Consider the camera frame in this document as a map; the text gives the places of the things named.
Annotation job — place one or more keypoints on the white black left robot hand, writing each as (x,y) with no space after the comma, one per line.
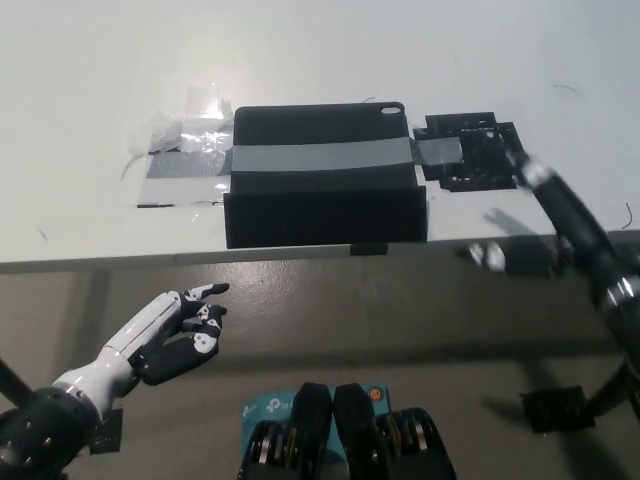
(132,327)

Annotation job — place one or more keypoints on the crumpled clear tape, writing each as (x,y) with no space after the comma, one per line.
(172,132)

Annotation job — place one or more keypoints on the black robot torso blocks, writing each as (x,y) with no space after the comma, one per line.
(350,435)

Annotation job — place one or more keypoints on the black folding tablet cover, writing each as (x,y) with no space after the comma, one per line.
(325,215)

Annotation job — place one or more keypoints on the black floor marker tape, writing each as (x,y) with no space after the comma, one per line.
(557,410)
(107,432)

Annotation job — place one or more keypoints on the black bracket on table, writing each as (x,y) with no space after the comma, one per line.
(480,150)

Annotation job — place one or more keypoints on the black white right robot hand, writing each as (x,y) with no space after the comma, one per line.
(575,220)

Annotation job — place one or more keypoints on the teal router box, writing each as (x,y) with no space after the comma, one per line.
(272,407)

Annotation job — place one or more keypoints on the grey duct tape strip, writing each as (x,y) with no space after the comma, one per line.
(320,156)

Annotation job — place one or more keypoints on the thin black thread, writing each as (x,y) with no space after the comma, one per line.
(570,89)
(630,217)

